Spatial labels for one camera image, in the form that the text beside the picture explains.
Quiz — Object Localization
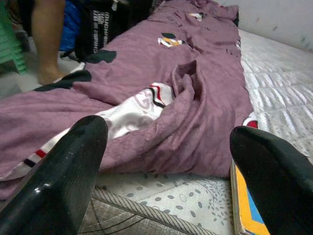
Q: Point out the person in black shorts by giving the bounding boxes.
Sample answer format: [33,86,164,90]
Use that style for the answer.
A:
[31,0,66,86]

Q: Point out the grey quilted mattress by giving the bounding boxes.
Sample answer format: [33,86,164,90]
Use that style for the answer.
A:
[80,29,313,235]

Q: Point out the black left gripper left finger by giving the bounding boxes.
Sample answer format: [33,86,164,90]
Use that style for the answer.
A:
[0,115,109,235]

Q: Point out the green plastic stool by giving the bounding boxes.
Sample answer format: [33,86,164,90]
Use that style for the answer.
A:
[0,0,28,74]

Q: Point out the blue bag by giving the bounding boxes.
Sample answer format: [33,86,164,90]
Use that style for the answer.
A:
[59,0,82,52]

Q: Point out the colourful children's book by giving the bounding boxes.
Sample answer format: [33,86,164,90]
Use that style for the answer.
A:
[230,159,271,235]

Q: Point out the purple cartoon print blanket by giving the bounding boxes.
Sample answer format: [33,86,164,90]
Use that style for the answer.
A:
[0,0,259,197]

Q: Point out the black bag with white print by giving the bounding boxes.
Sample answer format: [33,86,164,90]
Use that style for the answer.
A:
[74,0,162,62]

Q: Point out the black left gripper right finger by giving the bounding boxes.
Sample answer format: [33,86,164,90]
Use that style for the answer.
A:
[229,126,313,235]

